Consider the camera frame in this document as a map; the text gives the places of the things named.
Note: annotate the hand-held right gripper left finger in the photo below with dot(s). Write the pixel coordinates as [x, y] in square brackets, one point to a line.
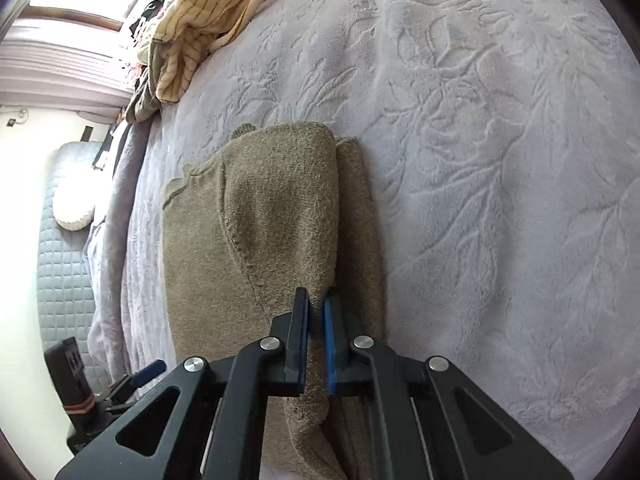
[299, 345]

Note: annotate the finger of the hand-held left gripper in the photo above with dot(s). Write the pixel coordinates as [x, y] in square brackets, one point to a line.
[147, 371]

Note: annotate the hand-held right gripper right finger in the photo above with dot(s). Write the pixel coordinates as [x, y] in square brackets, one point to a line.
[331, 350]

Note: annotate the taupe knit sweater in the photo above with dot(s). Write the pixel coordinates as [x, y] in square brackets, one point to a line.
[270, 220]

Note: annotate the grey quilted mattress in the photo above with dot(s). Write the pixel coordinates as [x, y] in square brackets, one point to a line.
[62, 280]

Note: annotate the grey lilac quilt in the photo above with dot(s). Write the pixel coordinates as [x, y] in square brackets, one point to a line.
[105, 270]

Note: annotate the white ribbed pillow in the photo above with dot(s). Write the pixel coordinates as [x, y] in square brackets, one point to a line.
[75, 205]

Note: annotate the lavender embossed blanket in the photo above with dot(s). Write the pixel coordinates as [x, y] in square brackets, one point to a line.
[475, 185]

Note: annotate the olive garment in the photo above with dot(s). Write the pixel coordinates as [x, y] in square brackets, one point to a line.
[145, 95]

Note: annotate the cream striped garment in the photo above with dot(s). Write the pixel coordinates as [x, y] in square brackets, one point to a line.
[200, 20]

